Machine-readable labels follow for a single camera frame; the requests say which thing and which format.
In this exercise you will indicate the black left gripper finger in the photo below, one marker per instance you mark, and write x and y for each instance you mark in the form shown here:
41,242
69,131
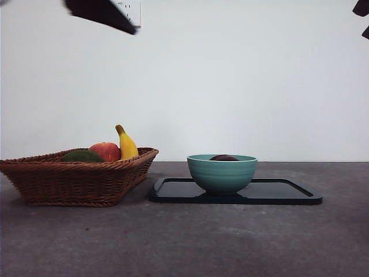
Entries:
98,11

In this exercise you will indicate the brown wicker basket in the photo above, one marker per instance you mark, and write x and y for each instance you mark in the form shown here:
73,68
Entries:
72,181

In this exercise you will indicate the green avocado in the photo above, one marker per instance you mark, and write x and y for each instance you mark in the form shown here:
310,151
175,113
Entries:
82,156

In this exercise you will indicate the yellow banana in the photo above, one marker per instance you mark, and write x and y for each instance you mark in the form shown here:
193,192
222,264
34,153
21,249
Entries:
127,147

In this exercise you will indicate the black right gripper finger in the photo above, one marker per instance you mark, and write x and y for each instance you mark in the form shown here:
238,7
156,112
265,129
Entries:
362,7
366,31

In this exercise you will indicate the teal ribbed bowl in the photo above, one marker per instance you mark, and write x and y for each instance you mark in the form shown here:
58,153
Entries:
222,176

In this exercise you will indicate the black rectangular tray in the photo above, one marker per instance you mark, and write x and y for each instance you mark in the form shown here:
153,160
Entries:
274,191

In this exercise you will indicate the red apple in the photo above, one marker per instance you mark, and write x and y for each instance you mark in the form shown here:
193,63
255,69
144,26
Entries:
108,151

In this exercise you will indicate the white wall socket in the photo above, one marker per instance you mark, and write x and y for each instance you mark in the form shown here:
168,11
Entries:
136,11

